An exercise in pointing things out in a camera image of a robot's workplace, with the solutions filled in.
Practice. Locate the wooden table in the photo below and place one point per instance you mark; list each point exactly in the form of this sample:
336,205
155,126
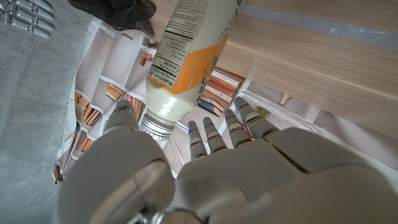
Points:
311,26

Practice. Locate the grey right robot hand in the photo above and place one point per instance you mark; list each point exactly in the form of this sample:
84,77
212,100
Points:
28,15

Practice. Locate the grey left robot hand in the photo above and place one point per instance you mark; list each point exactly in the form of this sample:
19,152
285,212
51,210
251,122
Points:
248,186

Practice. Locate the cream bottle with orange label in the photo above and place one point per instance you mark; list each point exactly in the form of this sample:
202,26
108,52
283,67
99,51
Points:
186,62

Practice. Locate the black mesh netting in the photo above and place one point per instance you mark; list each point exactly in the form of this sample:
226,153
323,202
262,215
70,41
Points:
121,12

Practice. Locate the printed bookshelf backdrop curtain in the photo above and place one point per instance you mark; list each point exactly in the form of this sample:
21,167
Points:
105,62

